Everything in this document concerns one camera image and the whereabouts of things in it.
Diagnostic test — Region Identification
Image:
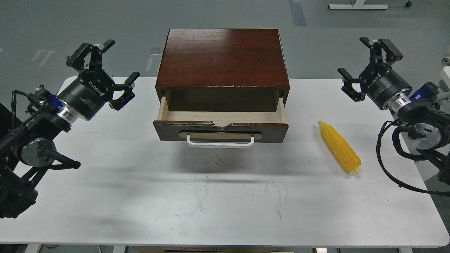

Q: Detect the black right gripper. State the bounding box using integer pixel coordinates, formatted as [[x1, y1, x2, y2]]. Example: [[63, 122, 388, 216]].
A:
[[337, 37, 412, 110]]

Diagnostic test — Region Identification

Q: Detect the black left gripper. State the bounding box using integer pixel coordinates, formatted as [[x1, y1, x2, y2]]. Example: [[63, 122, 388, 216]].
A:
[[58, 39, 140, 121]]

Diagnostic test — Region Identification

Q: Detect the yellow corn cob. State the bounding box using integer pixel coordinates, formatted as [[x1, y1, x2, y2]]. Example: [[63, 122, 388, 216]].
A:
[[318, 121, 361, 173]]

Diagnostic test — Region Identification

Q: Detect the wooden drawer with white handle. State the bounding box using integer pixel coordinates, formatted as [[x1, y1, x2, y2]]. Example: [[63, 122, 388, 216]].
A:
[[153, 96, 289, 149]]

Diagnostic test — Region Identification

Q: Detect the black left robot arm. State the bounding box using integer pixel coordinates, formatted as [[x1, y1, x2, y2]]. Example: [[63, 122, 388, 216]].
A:
[[0, 39, 140, 218]]

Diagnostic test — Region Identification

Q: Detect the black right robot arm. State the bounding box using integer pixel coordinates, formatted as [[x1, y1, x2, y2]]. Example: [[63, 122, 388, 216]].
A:
[[338, 37, 450, 184]]

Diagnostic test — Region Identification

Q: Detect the white table leg base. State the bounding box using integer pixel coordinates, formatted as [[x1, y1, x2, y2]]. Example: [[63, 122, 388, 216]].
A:
[[328, 0, 388, 10]]

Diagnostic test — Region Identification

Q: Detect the dark wooden cabinet box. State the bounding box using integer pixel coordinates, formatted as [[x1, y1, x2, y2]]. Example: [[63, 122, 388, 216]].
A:
[[155, 28, 290, 103]]

